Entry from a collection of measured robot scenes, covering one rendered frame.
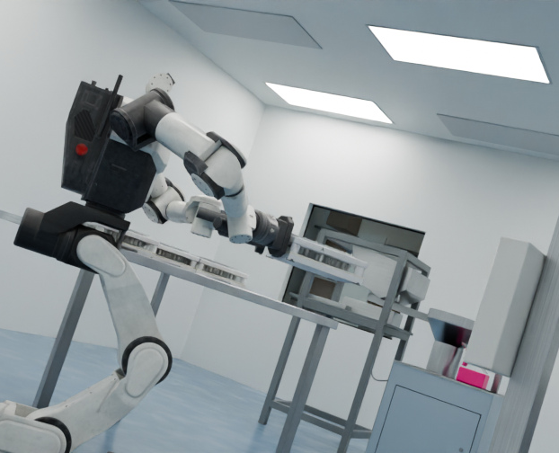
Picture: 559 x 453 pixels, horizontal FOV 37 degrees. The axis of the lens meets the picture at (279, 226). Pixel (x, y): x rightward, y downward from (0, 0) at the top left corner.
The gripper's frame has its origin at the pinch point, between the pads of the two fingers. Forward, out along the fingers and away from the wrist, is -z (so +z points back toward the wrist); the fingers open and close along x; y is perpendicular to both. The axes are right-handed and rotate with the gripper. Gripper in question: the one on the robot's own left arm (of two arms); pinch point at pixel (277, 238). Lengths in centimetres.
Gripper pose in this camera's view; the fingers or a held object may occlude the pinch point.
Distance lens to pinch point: 260.4
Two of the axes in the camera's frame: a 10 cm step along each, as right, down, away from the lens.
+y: 1.6, -0.4, -9.9
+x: -2.9, 9.5, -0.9
